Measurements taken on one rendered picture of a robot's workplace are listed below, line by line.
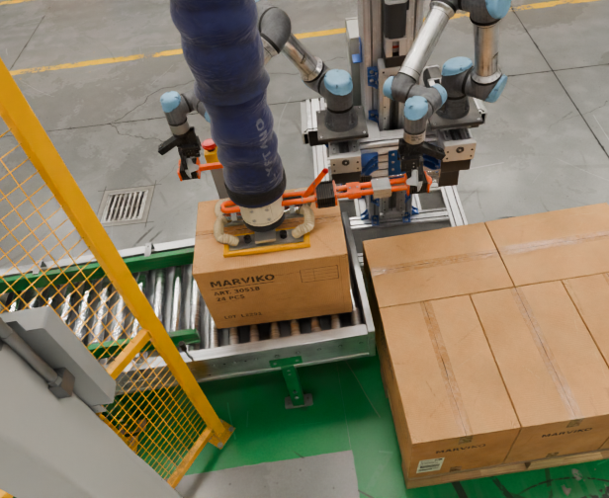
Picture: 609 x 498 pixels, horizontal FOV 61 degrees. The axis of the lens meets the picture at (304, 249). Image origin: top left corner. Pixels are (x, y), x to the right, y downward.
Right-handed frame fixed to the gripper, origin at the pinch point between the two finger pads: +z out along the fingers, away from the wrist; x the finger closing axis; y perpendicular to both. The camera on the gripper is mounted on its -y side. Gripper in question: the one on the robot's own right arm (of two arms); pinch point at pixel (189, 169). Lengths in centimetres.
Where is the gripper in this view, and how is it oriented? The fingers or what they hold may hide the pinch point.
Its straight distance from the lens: 225.4
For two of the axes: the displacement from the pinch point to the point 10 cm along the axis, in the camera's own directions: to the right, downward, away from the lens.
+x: -0.7, -7.5, 6.5
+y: 9.9, -1.3, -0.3
